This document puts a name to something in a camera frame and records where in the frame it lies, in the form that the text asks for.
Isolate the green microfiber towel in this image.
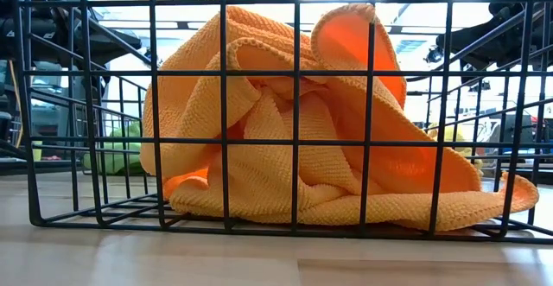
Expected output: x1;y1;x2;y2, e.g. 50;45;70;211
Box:
81;121;145;176

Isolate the orange microfiber towel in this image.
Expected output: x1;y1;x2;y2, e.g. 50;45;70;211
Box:
138;3;540;232

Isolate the yellow microfiber towel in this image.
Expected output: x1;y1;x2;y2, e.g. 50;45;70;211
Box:
426;123;485;171

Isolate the black wire basket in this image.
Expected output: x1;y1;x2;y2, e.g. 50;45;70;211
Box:
11;0;553;245

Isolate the yellow cable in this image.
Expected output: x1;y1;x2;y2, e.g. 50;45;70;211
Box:
7;59;24;149

